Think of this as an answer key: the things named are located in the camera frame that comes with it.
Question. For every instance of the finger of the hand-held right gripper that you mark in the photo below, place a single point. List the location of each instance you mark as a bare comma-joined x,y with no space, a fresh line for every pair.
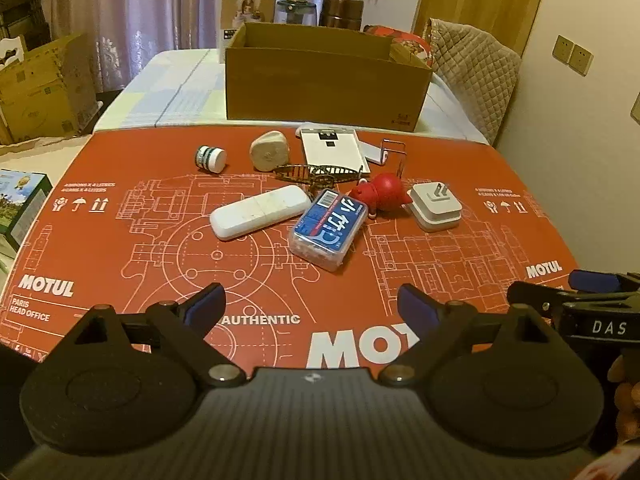
595,281
535,296

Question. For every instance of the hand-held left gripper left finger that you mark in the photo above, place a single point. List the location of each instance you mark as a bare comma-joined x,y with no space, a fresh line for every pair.
206,305

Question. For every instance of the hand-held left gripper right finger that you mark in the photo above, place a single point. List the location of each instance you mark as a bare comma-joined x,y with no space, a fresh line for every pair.
416,306

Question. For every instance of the white power adapter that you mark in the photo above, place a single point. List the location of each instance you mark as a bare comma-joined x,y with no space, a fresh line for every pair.
435,205

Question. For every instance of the white oblong case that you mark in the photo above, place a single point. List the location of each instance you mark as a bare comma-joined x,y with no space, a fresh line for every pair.
260,212

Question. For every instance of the beige tape roll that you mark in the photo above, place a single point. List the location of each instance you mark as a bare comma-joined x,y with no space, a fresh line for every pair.
270,150

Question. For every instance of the cardboard box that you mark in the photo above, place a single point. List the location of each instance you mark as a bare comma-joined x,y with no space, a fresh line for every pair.
325,90

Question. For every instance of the person's right hand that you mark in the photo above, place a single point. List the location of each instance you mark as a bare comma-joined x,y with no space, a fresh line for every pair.
627,400

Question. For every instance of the red printed mat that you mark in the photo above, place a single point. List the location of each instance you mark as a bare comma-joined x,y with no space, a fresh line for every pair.
150,260

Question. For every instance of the blue toothpick box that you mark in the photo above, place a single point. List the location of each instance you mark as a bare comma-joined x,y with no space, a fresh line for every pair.
327,230

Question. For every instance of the red rubber toy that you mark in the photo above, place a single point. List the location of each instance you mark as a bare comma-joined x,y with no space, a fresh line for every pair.
385,192

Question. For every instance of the small white jar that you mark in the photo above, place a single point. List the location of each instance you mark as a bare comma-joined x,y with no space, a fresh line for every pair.
212,159

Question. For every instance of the white flat box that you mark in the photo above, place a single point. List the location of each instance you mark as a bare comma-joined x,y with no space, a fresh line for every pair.
330,152

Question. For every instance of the green printed box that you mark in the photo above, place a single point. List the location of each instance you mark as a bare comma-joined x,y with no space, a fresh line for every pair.
20,205

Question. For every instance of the beige quilted chair cover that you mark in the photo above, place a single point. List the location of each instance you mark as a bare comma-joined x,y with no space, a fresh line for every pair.
475,70

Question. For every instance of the red instant meal bowl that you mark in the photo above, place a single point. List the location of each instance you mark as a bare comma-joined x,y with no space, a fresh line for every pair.
410,42

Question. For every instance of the large printed cardboard carton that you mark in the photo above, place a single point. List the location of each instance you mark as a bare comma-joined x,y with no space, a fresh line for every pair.
45,95

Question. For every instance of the white product box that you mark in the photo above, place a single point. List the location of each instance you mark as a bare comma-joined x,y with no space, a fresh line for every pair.
245,10

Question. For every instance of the brown metal thermos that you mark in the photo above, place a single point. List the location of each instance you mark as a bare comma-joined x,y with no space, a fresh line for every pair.
340,12

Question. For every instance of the mauve curtain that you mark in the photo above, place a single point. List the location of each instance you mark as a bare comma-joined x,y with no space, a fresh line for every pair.
175,0

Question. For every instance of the glass jar with green lid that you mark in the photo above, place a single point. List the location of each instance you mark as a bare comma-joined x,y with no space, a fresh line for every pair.
297,10

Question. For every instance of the white scalloped board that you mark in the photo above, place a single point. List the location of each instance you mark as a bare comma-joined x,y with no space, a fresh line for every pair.
10,49

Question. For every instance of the dark wooden rack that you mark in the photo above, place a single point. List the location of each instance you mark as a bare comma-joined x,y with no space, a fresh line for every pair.
20,10

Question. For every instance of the beige wall switch plate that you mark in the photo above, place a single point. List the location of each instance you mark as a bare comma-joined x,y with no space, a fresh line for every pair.
581,60
636,107
563,47

